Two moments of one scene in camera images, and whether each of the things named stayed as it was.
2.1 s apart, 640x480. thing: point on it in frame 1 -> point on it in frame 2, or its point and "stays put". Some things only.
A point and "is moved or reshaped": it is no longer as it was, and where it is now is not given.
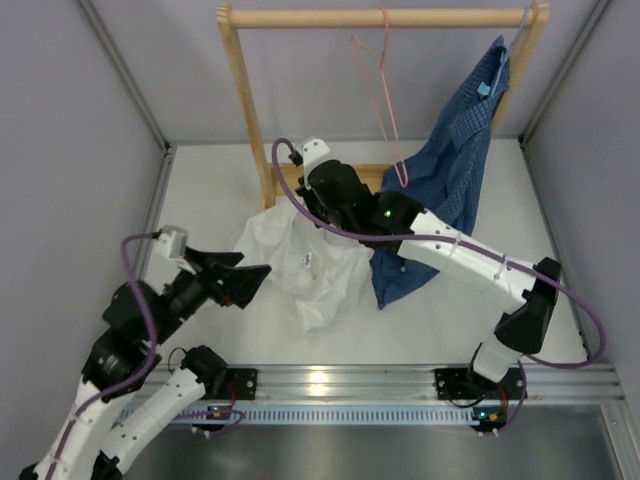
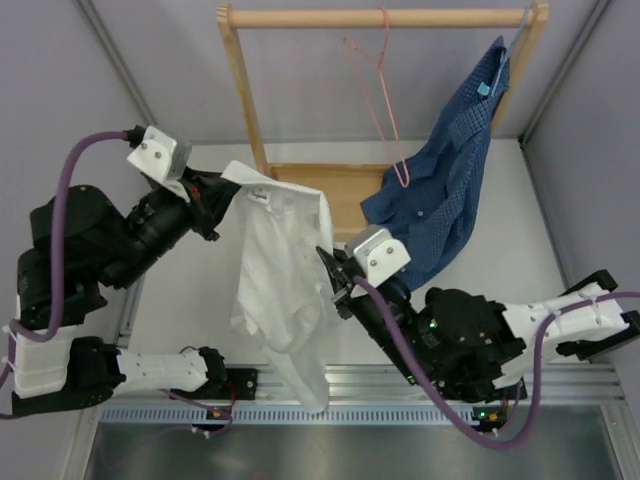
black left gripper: (240, 284) -> (208, 191)
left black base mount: (239, 383) stays put
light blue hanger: (505, 53) stays put
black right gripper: (305, 192) -> (343, 274)
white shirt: (327, 276) is moved or reshaped
